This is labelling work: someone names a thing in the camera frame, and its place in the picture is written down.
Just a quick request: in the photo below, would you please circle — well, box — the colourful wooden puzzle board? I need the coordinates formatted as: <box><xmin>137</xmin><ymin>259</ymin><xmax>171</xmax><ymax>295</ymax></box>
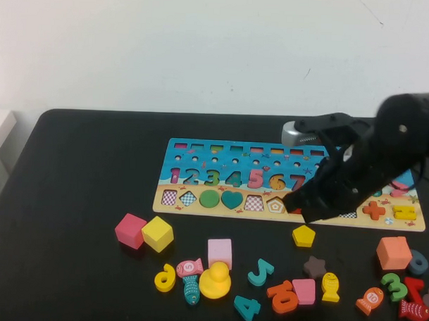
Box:
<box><xmin>151</xmin><ymin>137</ymin><xmax>429</xmax><ymax>233</ymax></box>

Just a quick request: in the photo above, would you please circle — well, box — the grey blue number zero piece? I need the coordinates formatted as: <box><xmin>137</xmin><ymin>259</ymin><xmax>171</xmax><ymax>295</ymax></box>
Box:
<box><xmin>406</xmin><ymin>248</ymin><xmax>429</xmax><ymax>277</ymax></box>

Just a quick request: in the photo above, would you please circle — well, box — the yellow fish piece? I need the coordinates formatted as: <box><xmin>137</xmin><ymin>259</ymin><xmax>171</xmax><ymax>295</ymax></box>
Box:
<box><xmin>320</xmin><ymin>271</ymin><xmax>341</xmax><ymax>303</ymax></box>

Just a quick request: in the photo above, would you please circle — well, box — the green number three piece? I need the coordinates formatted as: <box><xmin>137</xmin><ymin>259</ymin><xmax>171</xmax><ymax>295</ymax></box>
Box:
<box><xmin>379</xmin><ymin>272</ymin><xmax>409</xmax><ymax>303</ymax></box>

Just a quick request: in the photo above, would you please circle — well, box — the light pink cube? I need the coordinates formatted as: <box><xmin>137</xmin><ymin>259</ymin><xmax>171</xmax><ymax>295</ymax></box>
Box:
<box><xmin>206</xmin><ymin>238</ymin><xmax>233</xmax><ymax>271</ymax></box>

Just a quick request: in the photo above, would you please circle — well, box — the orange plus sign piece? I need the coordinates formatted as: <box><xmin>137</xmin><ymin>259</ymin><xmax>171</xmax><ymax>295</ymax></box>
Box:
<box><xmin>361</xmin><ymin>200</ymin><xmax>387</xmax><ymax>221</ymax></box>

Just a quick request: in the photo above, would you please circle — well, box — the pink number five piece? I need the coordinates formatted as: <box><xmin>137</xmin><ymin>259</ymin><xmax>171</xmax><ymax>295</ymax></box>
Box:
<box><xmin>247</xmin><ymin>168</ymin><xmax>264</xmax><ymax>190</ymax></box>

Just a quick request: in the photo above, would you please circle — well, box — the pink greater-than sign piece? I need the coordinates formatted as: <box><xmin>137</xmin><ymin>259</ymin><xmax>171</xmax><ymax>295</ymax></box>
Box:
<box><xmin>390</xmin><ymin>180</ymin><xmax>411</xmax><ymax>199</ymax></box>

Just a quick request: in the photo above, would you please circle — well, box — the red number seven piece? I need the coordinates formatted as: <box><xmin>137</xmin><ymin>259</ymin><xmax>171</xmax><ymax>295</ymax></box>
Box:
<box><xmin>402</xmin><ymin>276</ymin><xmax>425</xmax><ymax>304</ymax></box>

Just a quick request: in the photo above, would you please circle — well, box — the red fish piece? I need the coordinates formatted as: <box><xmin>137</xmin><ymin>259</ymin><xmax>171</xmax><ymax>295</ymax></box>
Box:
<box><xmin>397</xmin><ymin>298</ymin><xmax>429</xmax><ymax>321</ymax></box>

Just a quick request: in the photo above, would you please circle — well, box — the teal number four piece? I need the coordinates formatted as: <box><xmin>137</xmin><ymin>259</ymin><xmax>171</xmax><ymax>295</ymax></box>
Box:
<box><xmin>232</xmin><ymin>294</ymin><xmax>262</xmax><ymax>321</ymax></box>

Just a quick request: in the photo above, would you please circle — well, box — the pink fish piece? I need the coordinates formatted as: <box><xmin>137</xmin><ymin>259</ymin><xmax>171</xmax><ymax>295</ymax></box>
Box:
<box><xmin>175</xmin><ymin>256</ymin><xmax>204</xmax><ymax>279</ymax></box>

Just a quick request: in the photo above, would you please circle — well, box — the thin black cable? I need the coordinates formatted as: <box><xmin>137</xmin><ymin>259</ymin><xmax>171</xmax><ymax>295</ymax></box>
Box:
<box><xmin>409</xmin><ymin>153</ymin><xmax>429</xmax><ymax>192</ymax></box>

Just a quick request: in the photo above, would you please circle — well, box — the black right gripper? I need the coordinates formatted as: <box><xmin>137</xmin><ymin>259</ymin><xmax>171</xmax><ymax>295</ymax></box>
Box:
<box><xmin>284</xmin><ymin>122</ymin><xmax>414</xmax><ymax>228</ymax></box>

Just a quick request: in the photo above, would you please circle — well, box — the yellow cube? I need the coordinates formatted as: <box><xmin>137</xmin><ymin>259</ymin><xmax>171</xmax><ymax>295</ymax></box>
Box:
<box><xmin>139</xmin><ymin>214</ymin><xmax>175</xmax><ymax>254</ymax></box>

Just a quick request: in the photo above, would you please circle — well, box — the orange number six piece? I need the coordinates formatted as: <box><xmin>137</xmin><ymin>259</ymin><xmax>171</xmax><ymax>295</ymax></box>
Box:
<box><xmin>265</xmin><ymin>279</ymin><xmax>300</xmax><ymax>315</ymax></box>

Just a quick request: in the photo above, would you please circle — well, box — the brown star piece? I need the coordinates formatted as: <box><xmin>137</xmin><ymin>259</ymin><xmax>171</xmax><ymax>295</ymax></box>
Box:
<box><xmin>302</xmin><ymin>254</ymin><xmax>328</xmax><ymax>281</ymax></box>

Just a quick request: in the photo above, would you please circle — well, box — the pink red cube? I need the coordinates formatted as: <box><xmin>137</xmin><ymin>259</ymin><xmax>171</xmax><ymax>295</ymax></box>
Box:
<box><xmin>113</xmin><ymin>212</ymin><xmax>149</xmax><ymax>251</ymax></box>

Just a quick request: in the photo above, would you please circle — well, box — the yellow duck toy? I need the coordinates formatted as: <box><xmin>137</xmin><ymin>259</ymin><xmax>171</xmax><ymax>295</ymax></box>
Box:
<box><xmin>198</xmin><ymin>260</ymin><xmax>232</xmax><ymax>299</ymax></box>

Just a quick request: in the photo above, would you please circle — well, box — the salmon orange cube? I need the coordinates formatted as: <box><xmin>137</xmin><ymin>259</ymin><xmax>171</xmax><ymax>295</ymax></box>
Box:
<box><xmin>374</xmin><ymin>234</ymin><xmax>414</xmax><ymax>272</ymax></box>

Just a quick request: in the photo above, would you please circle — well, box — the green circle piece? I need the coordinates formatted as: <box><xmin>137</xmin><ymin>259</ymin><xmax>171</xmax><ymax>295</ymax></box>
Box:
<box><xmin>198</xmin><ymin>189</ymin><xmax>221</xmax><ymax>210</ymax></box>

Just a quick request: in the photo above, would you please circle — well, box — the yellow equals sign piece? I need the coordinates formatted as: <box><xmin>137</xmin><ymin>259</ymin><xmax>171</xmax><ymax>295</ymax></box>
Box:
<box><xmin>392</xmin><ymin>204</ymin><xmax>416</xmax><ymax>221</ymax></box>

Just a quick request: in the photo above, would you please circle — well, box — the yellow number six piece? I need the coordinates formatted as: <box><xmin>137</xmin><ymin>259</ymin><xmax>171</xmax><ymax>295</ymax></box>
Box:
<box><xmin>153</xmin><ymin>263</ymin><xmax>177</xmax><ymax>294</ymax></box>

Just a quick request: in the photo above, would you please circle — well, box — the teal number five piece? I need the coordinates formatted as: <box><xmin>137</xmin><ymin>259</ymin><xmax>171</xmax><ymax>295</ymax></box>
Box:
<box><xmin>246</xmin><ymin>258</ymin><xmax>275</xmax><ymax>287</ymax></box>

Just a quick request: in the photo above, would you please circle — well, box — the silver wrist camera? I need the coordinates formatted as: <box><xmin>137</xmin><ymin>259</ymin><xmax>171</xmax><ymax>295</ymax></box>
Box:
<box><xmin>280</xmin><ymin>111</ymin><xmax>323</xmax><ymax>148</ymax></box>

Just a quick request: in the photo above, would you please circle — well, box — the orange fish piece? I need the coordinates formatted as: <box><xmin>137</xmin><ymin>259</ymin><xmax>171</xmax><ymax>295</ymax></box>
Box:
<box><xmin>354</xmin><ymin>286</ymin><xmax>385</xmax><ymax>317</ymax></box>

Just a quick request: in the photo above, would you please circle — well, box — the teal fish piece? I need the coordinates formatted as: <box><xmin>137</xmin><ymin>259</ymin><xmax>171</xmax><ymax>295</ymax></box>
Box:
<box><xmin>180</xmin><ymin>274</ymin><xmax>200</xmax><ymax>306</ymax></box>

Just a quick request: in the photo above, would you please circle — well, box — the pink trapezoid piece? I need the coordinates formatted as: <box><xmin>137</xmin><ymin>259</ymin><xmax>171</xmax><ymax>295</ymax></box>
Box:
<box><xmin>290</xmin><ymin>277</ymin><xmax>317</xmax><ymax>306</ymax></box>

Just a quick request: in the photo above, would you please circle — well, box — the teal heart piece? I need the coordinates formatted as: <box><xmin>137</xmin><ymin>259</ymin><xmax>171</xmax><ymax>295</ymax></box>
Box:
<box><xmin>220</xmin><ymin>190</ymin><xmax>244</xmax><ymax>211</ymax></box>

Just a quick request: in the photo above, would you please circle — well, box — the yellow pentagon piece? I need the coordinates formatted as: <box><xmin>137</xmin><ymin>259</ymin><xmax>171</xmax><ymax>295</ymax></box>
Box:
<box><xmin>291</xmin><ymin>225</ymin><xmax>316</xmax><ymax>248</ymax></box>

